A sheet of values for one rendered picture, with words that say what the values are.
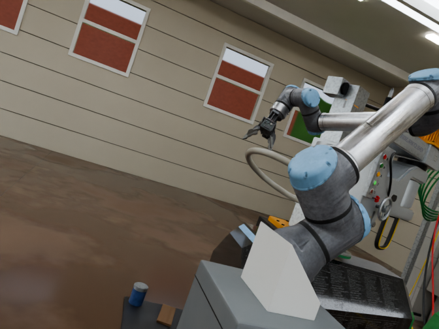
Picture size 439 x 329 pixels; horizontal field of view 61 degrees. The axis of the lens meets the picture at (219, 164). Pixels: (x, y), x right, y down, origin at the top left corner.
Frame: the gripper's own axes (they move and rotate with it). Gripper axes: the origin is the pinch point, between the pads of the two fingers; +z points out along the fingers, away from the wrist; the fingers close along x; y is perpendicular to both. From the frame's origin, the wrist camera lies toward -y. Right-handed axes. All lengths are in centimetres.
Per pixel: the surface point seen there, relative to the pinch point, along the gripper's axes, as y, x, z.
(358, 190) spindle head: -38, 54, -22
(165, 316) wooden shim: -92, -6, 104
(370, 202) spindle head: -46, 64, -22
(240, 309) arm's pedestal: 67, 38, 63
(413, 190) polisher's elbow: -90, 88, -61
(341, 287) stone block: -52, 74, 28
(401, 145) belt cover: -42, 62, -61
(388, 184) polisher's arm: -55, 68, -41
